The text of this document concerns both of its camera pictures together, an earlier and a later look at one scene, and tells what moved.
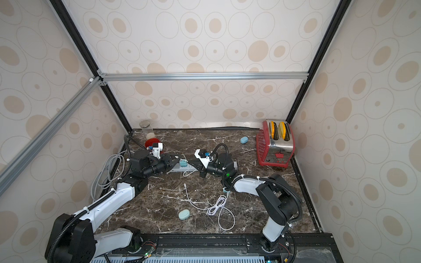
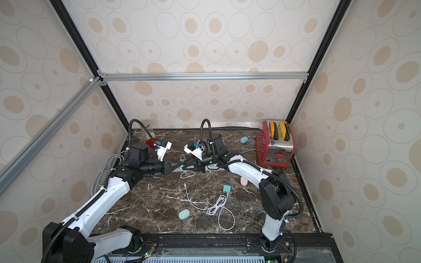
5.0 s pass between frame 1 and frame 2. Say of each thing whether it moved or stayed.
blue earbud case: stayed
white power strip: stayed
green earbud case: stayed
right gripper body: moved
